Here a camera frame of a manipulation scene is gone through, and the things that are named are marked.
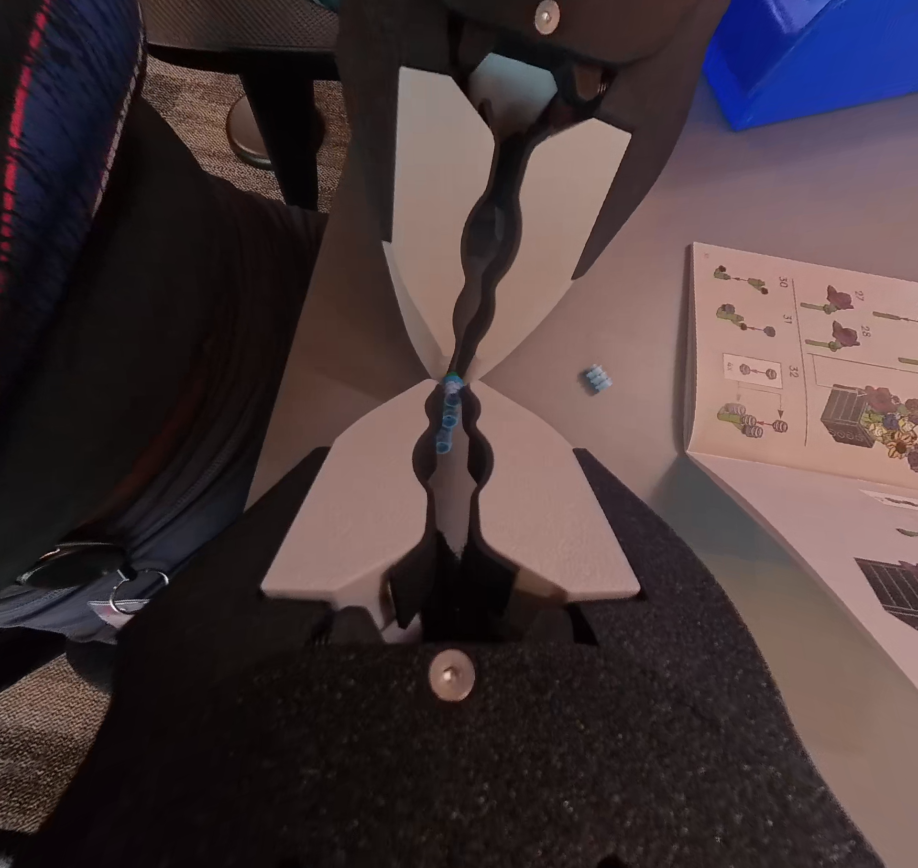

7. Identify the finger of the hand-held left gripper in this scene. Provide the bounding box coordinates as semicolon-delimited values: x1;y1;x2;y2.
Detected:
462;94;635;384
383;65;503;381

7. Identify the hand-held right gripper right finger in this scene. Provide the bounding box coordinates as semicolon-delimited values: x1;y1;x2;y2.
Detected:
459;381;642;640

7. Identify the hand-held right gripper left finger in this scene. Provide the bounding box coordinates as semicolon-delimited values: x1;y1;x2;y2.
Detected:
260;381;450;637

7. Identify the large blue plastic bin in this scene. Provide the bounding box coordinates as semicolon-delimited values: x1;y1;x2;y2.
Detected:
702;0;918;133

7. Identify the lego instruction booklet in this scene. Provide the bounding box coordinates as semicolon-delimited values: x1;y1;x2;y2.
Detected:
685;242;918;693

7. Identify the black seat chair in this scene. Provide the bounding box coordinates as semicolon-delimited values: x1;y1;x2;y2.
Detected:
141;0;352;212

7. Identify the metal key ring clip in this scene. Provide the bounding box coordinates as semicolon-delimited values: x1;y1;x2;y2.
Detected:
12;536;173;621

